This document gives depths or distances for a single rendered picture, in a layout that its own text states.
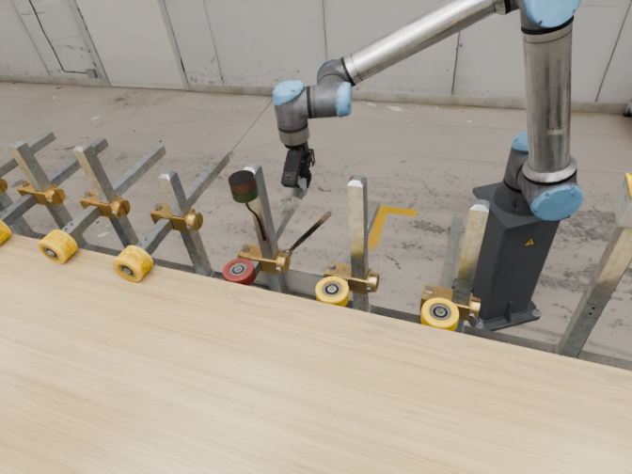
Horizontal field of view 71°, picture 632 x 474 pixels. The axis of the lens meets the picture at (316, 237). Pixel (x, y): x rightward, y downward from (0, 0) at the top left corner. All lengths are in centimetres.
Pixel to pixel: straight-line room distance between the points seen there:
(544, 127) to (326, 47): 263
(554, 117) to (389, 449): 97
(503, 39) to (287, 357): 304
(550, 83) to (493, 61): 235
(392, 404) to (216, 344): 39
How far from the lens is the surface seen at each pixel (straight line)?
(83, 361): 112
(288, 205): 136
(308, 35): 383
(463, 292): 109
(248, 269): 113
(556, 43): 130
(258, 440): 89
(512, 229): 173
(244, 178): 99
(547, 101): 137
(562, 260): 255
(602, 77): 382
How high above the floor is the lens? 170
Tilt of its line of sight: 42 degrees down
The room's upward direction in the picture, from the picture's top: 7 degrees counter-clockwise
